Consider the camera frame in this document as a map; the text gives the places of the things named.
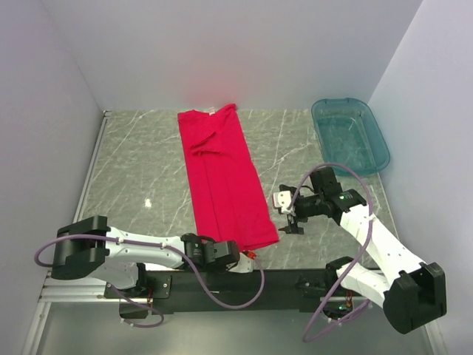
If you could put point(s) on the red t shirt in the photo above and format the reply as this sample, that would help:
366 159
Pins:
226 193

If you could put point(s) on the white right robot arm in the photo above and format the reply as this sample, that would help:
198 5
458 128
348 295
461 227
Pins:
410 291

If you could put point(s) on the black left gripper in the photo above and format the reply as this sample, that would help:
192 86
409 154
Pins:
219 268

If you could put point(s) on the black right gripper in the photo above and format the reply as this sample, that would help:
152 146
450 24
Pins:
293 228

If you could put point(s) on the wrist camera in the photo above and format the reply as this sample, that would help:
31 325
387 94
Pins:
282 202
245 265

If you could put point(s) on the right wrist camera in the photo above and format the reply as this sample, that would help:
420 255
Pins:
282 202

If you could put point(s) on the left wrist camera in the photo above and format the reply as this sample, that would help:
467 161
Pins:
245 265

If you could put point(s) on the left aluminium side rail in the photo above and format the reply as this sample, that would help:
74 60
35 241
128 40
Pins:
89 174

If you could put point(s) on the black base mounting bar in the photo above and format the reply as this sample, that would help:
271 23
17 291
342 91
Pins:
286 289

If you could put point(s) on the aluminium frame rail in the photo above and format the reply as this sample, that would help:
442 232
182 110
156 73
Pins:
81 291

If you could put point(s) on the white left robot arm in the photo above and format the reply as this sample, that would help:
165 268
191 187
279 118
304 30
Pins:
120 257

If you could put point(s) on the teal plastic basin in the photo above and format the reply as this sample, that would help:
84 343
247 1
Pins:
349 135

